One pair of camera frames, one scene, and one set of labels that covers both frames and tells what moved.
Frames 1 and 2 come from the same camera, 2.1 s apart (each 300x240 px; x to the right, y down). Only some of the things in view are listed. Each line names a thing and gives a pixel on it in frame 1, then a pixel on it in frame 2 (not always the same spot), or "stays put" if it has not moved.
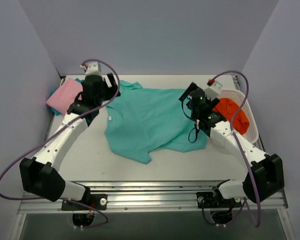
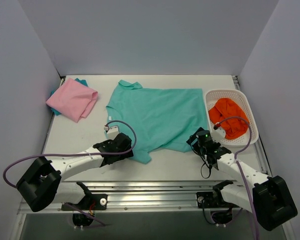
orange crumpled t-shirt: [228, 107] stays put
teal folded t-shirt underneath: [57, 112] stays put
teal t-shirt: [140, 121] stays put
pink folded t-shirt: [62, 98] stays put
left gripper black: [110, 83] → [126, 146]
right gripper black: [187, 92] → [193, 139]
